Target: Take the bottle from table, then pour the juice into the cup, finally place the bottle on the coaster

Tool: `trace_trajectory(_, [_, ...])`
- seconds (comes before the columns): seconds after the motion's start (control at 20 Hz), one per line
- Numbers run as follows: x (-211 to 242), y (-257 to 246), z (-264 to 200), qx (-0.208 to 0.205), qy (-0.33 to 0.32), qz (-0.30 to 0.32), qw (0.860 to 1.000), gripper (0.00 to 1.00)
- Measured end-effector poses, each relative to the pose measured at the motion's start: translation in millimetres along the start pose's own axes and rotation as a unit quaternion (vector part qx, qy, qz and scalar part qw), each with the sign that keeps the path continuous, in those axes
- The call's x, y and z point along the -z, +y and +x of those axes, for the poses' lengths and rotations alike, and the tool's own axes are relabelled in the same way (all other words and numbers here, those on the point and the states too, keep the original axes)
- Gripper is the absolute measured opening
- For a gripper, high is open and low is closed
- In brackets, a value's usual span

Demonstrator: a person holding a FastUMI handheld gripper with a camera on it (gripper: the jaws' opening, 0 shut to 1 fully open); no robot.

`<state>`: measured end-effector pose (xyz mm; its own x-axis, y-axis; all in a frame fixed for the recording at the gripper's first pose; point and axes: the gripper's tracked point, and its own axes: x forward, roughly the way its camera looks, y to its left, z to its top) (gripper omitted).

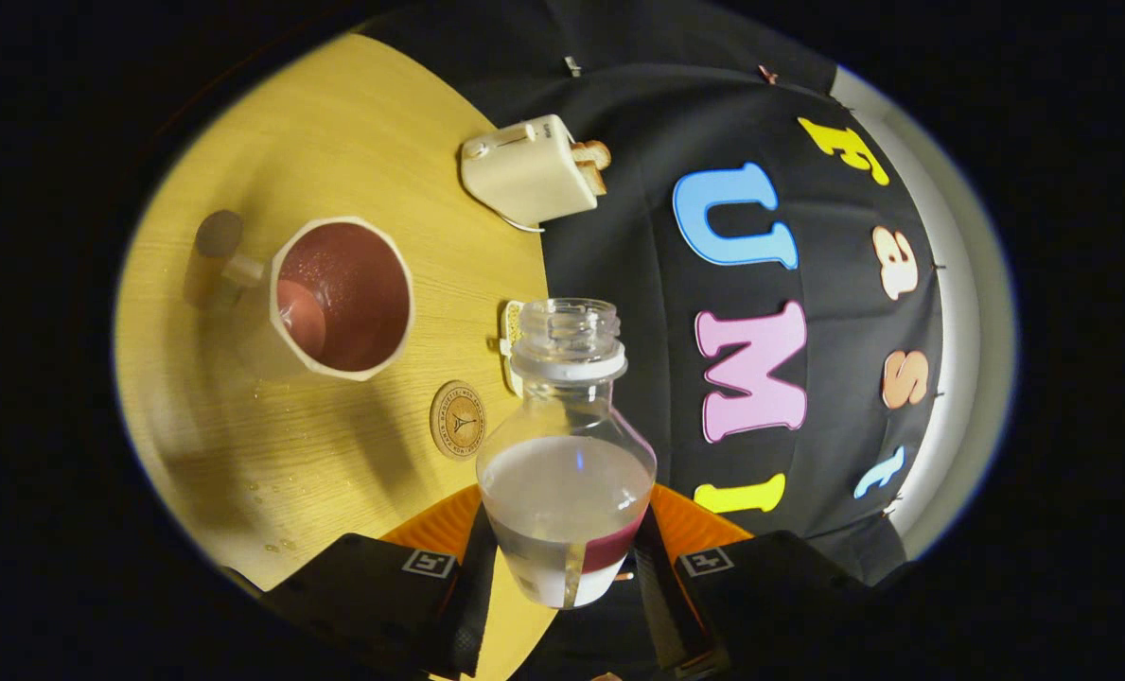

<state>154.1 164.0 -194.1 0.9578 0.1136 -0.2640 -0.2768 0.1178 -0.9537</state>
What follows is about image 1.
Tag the toasted bread slice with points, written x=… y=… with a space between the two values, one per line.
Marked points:
x=595 y=151
x=593 y=180

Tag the wooden table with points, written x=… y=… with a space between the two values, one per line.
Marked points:
x=335 y=142

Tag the round wooden coaster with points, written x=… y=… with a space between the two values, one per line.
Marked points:
x=458 y=421

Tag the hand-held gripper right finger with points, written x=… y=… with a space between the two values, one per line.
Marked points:
x=671 y=615

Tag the small red cloth clip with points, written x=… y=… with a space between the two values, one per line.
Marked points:
x=767 y=74

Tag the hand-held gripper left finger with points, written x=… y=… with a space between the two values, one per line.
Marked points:
x=472 y=615

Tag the white divided snack tray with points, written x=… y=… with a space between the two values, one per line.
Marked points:
x=508 y=326

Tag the white toaster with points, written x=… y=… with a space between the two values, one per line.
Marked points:
x=529 y=175

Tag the black backdrop cloth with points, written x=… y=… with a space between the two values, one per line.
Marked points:
x=638 y=265

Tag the clear juice bottle red label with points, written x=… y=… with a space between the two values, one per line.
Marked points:
x=567 y=473

